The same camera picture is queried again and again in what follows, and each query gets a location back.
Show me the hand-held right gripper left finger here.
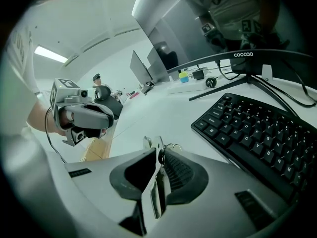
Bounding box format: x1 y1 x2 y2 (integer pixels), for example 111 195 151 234
64 147 159 237

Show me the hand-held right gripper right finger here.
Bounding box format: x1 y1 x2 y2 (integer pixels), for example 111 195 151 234
145 149 296 238

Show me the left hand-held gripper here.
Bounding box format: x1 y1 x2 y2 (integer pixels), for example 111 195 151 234
49 77 115 148

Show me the silver metal tool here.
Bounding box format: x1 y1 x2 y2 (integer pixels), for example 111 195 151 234
143 135 183 220

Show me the person's left hand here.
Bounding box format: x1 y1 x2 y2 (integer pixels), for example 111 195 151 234
60 109 75 128

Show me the cardboard box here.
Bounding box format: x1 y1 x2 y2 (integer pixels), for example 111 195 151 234
78 130 114 163

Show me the black keyboard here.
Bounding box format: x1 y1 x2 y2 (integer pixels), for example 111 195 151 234
190 92 317 204
140 81 156 94

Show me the long ceiling light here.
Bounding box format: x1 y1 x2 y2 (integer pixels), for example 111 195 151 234
34 45 68 64

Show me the person in white t-shirt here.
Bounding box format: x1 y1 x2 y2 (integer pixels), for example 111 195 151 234
4 21 42 96

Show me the yellow and blue object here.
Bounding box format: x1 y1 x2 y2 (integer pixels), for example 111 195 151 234
178 70 190 84

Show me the round black plug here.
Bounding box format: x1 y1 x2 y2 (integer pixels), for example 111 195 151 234
205 76 218 89

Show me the black power adapter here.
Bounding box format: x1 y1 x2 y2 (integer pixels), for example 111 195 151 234
191 69 206 81

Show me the large curved black monitor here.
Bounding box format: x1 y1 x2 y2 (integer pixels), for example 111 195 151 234
130 0 317 119

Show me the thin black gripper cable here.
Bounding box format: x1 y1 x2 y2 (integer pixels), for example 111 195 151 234
45 107 68 164

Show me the white bracket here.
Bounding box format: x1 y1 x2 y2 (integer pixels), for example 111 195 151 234
262 64 273 82

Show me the bundle of black cables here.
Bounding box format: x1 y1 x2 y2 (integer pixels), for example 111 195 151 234
216 58 317 108

